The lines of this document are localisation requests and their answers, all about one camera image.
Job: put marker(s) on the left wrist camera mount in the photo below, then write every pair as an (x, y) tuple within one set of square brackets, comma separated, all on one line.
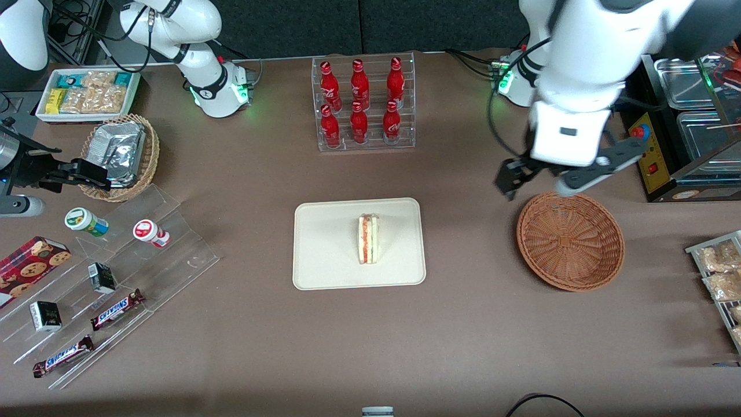
[(619, 155)]

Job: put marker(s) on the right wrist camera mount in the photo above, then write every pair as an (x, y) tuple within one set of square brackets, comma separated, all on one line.
[(20, 206)]

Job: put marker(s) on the clear acrylic stepped display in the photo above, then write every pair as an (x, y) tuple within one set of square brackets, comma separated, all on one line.
[(173, 260)]

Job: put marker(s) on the grey snack tray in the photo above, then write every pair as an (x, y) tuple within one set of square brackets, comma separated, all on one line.
[(721, 310)]

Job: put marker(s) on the snickers chocolate bar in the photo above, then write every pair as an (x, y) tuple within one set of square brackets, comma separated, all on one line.
[(116, 310), (62, 356)]

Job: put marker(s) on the clear acrylic bottle rack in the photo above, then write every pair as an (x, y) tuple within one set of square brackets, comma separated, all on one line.
[(373, 145)]

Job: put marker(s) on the red tartan cookie box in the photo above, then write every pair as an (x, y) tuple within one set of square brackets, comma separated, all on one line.
[(29, 269)]

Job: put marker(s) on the clear cracker packet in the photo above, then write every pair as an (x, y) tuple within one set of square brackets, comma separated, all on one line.
[(73, 100), (97, 79), (105, 99)]

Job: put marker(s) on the white snack tray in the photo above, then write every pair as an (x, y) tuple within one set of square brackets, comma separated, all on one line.
[(43, 110)]

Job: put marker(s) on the green lid cup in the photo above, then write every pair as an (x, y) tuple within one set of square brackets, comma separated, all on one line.
[(84, 221)]

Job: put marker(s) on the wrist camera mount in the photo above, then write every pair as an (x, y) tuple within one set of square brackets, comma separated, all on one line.
[(20, 206), (619, 155)]

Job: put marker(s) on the teal snack packet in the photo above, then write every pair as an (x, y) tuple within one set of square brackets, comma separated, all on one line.
[(123, 79), (66, 80)]

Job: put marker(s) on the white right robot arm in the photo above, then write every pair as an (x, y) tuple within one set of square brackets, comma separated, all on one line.
[(197, 75)]

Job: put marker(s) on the small black box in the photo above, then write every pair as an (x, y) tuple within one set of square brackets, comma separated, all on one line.
[(102, 278), (45, 316)]

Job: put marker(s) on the clear pastry packet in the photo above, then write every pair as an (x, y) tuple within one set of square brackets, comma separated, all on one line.
[(718, 258), (737, 336), (723, 286), (736, 314)]

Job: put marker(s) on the orange fried food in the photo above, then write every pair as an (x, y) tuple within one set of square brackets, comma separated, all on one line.
[(732, 72)]

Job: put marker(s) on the red cola bottle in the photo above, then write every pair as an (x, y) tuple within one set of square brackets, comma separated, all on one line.
[(329, 88), (396, 84), (330, 128), (359, 125), (392, 123), (359, 86)]

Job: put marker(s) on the brown wicker basket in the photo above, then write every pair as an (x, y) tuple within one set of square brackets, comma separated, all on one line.
[(570, 243)]

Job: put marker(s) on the silver foil pack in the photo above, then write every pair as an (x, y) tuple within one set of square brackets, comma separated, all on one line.
[(118, 147)]

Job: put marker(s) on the triangular sandwich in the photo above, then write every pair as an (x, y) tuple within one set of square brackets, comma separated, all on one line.
[(368, 240)]

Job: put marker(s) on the yellow snack packet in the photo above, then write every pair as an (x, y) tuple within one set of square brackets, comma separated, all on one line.
[(55, 101)]

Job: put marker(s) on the light wicker basket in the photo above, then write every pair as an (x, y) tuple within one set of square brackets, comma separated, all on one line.
[(150, 156)]

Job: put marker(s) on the beige plastic tray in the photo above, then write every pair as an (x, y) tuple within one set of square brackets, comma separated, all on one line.
[(324, 249)]

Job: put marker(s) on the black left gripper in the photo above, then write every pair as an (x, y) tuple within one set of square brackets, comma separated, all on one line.
[(519, 169)]

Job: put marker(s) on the red lid cup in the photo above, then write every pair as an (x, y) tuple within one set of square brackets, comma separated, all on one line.
[(147, 231)]

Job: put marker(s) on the grey object at table edge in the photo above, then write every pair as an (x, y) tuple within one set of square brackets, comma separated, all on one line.
[(377, 412)]

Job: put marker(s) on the black food warmer machine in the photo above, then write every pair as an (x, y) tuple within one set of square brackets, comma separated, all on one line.
[(657, 171)]

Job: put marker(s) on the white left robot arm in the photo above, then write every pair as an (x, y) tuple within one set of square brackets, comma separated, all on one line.
[(573, 69)]

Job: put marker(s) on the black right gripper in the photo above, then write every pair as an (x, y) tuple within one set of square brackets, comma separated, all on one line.
[(28, 168)]

